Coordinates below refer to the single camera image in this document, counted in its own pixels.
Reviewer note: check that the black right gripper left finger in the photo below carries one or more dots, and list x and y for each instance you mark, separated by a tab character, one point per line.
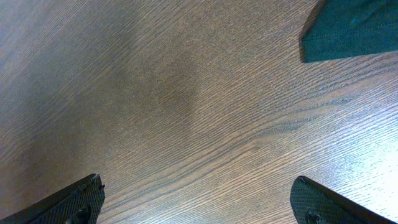
80	202

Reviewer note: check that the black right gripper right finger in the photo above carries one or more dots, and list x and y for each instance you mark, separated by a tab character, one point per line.
313	203

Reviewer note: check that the dark garment at table edge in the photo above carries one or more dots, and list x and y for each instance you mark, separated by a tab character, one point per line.
338	29

